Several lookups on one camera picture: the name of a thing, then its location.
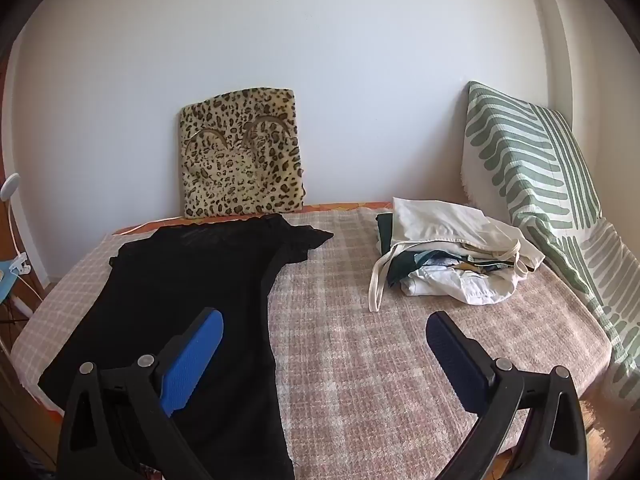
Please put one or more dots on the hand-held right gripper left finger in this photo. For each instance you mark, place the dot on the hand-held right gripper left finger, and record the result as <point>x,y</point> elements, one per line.
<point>194,360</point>

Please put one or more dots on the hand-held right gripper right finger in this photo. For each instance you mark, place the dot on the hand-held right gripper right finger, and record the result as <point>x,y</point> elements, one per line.
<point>452,360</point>

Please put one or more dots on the black sheer top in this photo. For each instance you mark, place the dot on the black sheer top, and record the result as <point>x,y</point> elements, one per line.
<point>190,300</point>

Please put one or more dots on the pile of folded clothes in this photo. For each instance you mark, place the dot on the pile of folded clothes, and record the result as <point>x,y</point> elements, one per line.
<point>450,225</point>

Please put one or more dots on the white garment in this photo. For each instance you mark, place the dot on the white garment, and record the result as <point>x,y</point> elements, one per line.
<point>465,285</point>

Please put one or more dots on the pink plaid blanket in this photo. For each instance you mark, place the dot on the pink plaid blanket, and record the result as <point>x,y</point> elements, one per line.
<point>360,360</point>

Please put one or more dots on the dark green garment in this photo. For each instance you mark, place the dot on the dark green garment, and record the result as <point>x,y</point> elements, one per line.
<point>387,240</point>

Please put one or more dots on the orange floral bed sheet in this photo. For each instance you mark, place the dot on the orange floral bed sheet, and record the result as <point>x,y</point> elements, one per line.
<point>345,206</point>

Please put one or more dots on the white clip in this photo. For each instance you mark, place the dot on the white clip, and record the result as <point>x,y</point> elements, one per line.
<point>20,264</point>

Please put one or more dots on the light blue board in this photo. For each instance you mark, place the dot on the light blue board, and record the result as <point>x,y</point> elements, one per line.
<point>6,282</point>

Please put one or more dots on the green striped white cushion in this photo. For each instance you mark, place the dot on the green striped white cushion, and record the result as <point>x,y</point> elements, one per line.
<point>525,170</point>

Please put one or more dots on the leopard print plush cushion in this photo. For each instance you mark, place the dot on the leopard print plush cushion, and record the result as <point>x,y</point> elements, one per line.
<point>240,155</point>

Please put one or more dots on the white round lamp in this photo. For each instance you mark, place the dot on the white round lamp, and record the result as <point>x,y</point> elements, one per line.
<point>10,186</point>

